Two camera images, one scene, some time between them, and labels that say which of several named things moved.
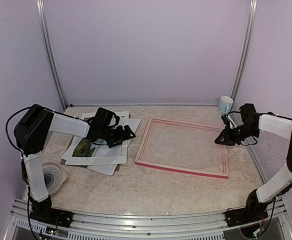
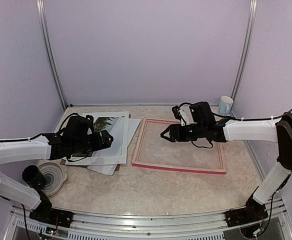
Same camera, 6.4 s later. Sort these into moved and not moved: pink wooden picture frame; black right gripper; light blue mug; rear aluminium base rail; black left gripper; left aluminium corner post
Moved: black left gripper; black right gripper; pink wooden picture frame
Not moved: rear aluminium base rail; left aluminium corner post; light blue mug
